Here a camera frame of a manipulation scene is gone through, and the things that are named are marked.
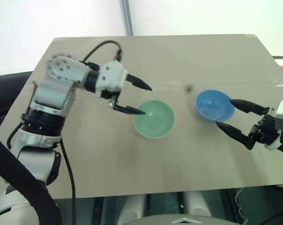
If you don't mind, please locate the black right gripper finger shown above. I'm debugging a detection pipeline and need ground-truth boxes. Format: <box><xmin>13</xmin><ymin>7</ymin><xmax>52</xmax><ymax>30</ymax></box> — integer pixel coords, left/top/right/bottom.
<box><xmin>215</xmin><ymin>120</ymin><xmax>250</xmax><ymax>148</ymax></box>
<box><xmin>230</xmin><ymin>98</ymin><xmax>267</xmax><ymax>116</ymax></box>

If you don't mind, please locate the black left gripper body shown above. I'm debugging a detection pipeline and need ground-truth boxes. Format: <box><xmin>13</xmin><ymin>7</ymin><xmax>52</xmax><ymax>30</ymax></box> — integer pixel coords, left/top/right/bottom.
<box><xmin>100</xmin><ymin>89</ymin><xmax>121</xmax><ymax>109</ymax></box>

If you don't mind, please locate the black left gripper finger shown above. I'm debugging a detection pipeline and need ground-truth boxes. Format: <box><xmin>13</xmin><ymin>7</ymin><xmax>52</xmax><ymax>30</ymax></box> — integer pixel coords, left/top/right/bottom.
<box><xmin>126</xmin><ymin>73</ymin><xmax>153</xmax><ymax>91</ymax></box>
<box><xmin>114</xmin><ymin>105</ymin><xmax>146</xmax><ymax>116</ymax></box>

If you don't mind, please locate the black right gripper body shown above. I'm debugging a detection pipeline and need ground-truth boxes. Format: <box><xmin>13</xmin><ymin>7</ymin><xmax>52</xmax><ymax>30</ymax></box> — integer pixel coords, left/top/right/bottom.
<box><xmin>245</xmin><ymin>106</ymin><xmax>283</xmax><ymax>150</ymax></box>

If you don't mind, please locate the green bowl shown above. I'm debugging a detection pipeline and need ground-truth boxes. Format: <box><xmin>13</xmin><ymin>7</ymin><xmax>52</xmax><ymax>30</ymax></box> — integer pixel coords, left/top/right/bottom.
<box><xmin>133</xmin><ymin>99</ymin><xmax>177</xmax><ymax>141</ymax></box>

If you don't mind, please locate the blue bowl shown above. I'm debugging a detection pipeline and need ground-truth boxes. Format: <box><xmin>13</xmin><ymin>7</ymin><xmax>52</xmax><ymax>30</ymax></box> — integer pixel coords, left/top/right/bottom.
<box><xmin>195</xmin><ymin>89</ymin><xmax>237</xmax><ymax>123</ymax></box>

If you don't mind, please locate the grey metal pole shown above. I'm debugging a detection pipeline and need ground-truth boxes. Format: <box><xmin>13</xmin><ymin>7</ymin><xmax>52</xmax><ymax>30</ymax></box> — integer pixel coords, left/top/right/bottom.
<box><xmin>119</xmin><ymin>0</ymin><xmax>134</xmax><ymax>36</ymax></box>

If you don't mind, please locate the white rounded robot leg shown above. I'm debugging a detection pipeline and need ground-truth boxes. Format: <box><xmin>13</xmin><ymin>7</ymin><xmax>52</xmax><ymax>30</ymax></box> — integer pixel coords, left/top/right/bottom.
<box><xmin>119</xmin><ymin>194</ymin><xmax>148</xmax><ymax>222</ymax></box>
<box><xmin>182</xmin><ymin>191</ymin><xmax>214</xmax><ymax>218</ymax></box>

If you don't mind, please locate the grey robot torso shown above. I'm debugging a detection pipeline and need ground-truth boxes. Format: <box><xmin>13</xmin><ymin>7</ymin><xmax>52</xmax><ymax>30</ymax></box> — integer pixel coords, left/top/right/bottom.
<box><xmin>124</xmin><ymin>211</ymin><xmax>229</xmax><ymax>225</ymax></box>

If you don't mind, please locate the black padded seat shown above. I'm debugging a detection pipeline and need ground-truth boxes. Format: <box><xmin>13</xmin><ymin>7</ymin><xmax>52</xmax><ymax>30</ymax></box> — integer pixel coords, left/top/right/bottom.
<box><xmin>0</xmin><ymin>70</ymin><xmax>33</xmax><ymax>138</ymax></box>

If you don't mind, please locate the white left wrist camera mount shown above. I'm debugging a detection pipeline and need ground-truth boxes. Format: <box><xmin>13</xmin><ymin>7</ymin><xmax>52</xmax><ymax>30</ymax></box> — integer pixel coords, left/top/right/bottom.
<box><xmin>94</xmin><ymin>60</ymin><xmax>128</xmax><ymax>98</ymax></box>

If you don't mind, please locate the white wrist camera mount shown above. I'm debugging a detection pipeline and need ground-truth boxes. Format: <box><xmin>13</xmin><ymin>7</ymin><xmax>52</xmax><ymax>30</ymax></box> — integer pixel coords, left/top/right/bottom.
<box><xmin>264</xmin><ymin>100</ymin><xmax>283</xmax><ymax>151</ymax></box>
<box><xmin>94</xmin><ymin>60</ymin><xmax>128</xmax><ymax>98</ymax></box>

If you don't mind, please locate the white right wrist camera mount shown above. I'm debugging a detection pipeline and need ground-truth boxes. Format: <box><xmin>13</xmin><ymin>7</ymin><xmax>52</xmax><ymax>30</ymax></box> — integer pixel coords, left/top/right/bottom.
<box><xmin>264</xmin><ymin>100</ymin><xmax>283</xmax><ymax>151</ymax></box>

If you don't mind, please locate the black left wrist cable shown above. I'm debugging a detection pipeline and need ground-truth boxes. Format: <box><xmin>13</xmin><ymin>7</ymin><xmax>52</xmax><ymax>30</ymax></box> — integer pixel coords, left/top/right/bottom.
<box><xmin>82</xmin><ymin>40</ymin><xmax>123</xmax><ymax>70</ymax></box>

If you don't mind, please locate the thin white cable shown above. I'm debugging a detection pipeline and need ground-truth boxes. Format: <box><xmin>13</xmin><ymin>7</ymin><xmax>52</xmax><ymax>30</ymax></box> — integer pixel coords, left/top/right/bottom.
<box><xmin>234</xmin><ymin>187</ymin><xmax>249</xmax><ymax>225</ymax></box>

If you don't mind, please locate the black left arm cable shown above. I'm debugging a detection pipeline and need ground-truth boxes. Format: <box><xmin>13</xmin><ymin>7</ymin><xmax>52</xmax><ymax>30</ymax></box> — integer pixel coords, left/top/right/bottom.
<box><xmin>59</xmin><ymin>137</ymin><xmax>77</xmax><ymax>225</ymax></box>

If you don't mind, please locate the wide black strap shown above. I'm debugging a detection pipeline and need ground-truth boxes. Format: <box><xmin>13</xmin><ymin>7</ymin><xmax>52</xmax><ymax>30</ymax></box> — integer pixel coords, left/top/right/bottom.
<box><xmin>0</xmin><ymin>133</ymin><xmax>62</xmax><ymax>225</ymax></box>

